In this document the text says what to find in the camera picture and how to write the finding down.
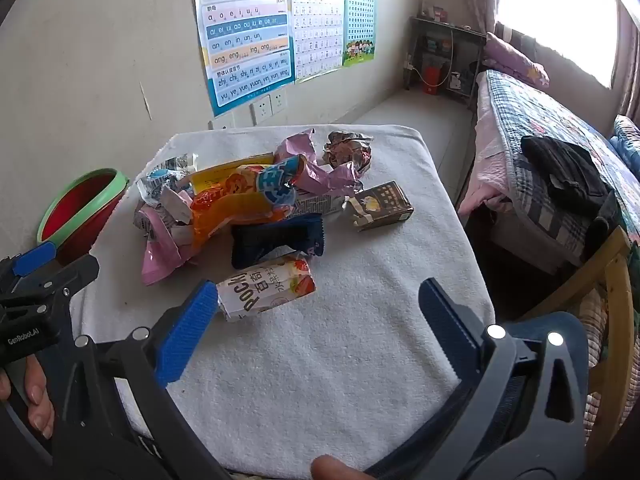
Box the small yellow packets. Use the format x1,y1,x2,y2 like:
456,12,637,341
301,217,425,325
345,181,415,232

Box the purple pillow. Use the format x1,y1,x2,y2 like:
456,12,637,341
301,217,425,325
482,31,551,88

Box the person's right hand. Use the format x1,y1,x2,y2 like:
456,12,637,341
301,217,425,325
310,454,367,480

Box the checked seat cushion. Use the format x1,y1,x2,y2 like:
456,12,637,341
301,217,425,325
575,287,615,431

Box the wooden chair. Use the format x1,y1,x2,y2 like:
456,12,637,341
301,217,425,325
520,227,640,466

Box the dark metal shelf unit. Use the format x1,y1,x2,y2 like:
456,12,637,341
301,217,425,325
402,14,488,111

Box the orange snack bag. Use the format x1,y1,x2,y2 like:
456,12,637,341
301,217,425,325
190,162,296,256

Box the yellow wrapper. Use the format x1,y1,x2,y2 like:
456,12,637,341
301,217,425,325
190,152,276,193

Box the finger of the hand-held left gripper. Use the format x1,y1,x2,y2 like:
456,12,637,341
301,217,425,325
0,241,58,286
0,254,101,313

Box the dark blue wrapper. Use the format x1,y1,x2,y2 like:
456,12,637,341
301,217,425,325
231,212,327,270

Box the brown foil wrapper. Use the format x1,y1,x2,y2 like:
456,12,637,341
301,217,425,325
322,130,375,176

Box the small pink wrapper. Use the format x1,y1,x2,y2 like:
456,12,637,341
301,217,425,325
134,205,196,287

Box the pink bed sheet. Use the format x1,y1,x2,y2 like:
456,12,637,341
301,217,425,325
457,72,516,216

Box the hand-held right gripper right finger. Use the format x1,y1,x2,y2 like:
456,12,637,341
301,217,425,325
365,277,591,480

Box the patchwork quilt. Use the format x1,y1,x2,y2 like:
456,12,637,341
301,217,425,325
475,69,640,261

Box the letter chart wall poster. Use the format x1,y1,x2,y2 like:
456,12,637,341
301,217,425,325
191,0,296,118

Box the blue patterned blanket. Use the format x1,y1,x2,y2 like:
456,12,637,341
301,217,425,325
610,114,640,176

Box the white towel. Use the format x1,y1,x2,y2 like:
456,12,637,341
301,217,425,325
70,124,496,476

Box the teal grid wall poster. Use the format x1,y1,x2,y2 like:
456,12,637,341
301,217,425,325
342,0,379,68

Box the large white wall socket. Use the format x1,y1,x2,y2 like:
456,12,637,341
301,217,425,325
250,97,273,126

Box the red bin with green rim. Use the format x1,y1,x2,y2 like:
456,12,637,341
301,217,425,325
36,167,132,261

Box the person's left hand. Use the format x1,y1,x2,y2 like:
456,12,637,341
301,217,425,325
0,355,56,441

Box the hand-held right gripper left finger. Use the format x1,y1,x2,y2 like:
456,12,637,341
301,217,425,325
50,279,236,480

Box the pale grid wall poster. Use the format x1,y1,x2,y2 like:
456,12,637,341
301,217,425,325
290,0,348,85

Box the red container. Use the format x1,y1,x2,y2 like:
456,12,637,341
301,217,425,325
422,57,451,95

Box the white strawberry snack box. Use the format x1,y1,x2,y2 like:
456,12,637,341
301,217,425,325
215,255,317,322

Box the black clothing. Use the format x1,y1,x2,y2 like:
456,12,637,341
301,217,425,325
520,135,621,221

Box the bright window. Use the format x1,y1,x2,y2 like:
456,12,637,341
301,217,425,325
495,0,621,90

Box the blue and white wrapper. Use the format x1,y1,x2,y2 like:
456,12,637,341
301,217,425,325
135,152,198,211

